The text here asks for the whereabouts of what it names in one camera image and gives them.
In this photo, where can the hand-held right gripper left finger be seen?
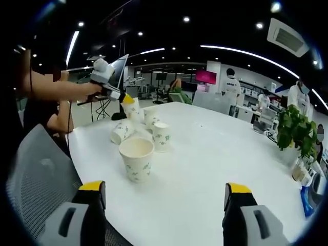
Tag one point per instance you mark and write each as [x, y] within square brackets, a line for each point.
[74, 223]

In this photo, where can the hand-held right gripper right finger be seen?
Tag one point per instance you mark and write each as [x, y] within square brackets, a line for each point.
[256, 225]

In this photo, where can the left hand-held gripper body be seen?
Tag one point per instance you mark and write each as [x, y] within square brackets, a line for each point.
[102, 73]

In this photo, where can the green print white paper cup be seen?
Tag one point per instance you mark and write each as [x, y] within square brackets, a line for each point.
[134, 111]
[151, 119]
[137, 166]
[123, 131]
[162, 139]
[143, 133]

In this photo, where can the person's left hand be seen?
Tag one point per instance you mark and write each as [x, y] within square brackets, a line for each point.
[91, 92]

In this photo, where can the tilted computer monitor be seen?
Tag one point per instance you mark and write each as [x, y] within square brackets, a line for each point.
[119, 71]

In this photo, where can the black rounded object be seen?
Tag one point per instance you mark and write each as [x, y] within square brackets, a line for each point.
[118, 116]

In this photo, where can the straight ceiling light strip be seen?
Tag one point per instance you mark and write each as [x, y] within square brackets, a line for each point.
[72, 47]

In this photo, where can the blue packet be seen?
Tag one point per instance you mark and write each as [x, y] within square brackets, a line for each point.
[307, 202]

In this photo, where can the grey mesh office chair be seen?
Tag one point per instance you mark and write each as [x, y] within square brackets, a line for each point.
[43, 174]

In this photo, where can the small clear jar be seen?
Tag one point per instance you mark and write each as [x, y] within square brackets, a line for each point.
[300, 174]

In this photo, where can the grey rounded device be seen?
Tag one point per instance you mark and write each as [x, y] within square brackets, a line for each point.
[317, 188]

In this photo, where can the white table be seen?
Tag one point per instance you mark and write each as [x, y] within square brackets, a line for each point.
[194, 169]

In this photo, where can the pink display screen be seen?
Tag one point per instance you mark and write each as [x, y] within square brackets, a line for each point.
[205, 76]

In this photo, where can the person's dark shirt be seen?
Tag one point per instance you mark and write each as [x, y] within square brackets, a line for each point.
[14, 102]

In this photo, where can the green potted plant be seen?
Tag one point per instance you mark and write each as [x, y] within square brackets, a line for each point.
[294, 128]

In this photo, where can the curved ceiling light strip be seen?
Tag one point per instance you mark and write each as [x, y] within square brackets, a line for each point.
[251, 54]

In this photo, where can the ceiling air vent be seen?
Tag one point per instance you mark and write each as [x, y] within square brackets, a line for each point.
[288, 37]

